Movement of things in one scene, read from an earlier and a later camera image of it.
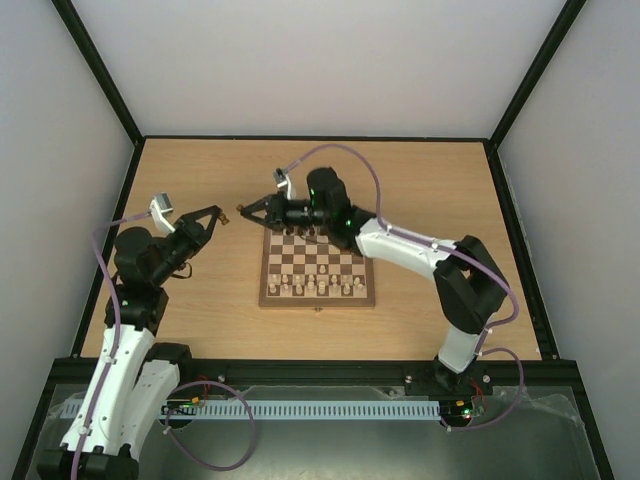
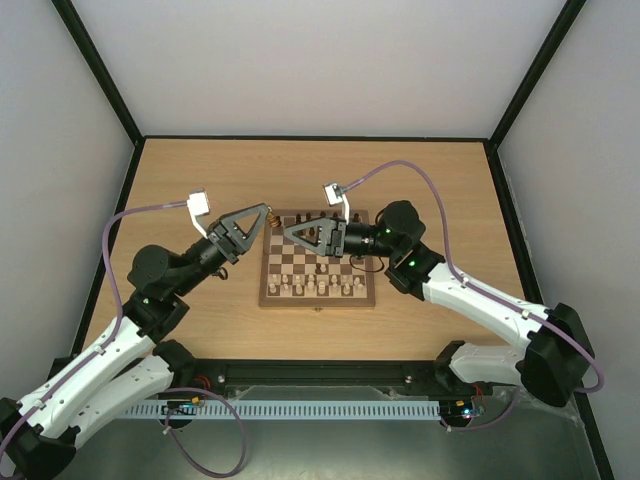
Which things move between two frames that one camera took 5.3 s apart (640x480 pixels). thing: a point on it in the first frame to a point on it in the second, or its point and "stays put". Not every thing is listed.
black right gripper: x=273 y=212 to x=338 y=238
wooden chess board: x=302 y=267 stays put
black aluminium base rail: x=560 y=374 stays put
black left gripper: x=195 y=232 to x=230 y=238
